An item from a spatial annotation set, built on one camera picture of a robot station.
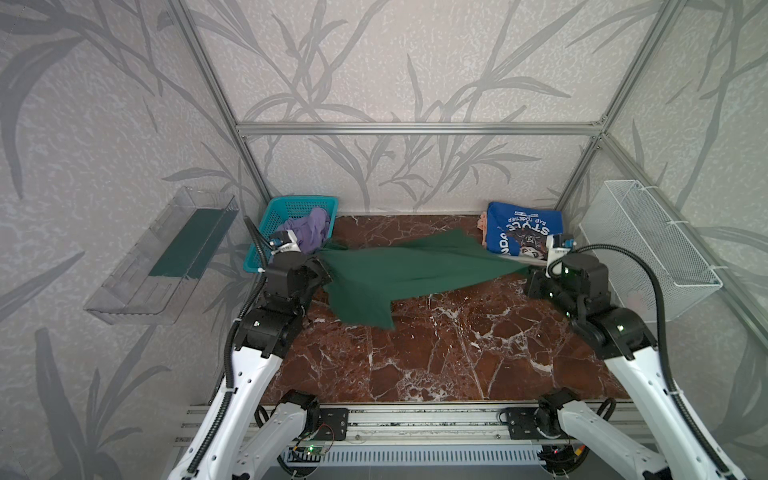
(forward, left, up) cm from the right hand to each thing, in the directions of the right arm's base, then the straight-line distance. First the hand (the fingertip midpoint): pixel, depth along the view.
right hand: (531, 255), depth 71 cm
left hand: (+1, +50, +3) cm, 50 cm away
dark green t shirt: (-3, +41, -4) cm, 41 cm away
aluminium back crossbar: (+47, +24, +6) cm, 53 cm away
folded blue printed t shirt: (+28, -11, -24) cm, 39 cm away
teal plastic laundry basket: (+40, +79, -23) cm, 91 cm away
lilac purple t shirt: (+28, +65, -23) cm, 74 cm away
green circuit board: (-37, +52, -29) cm, 70 cm away
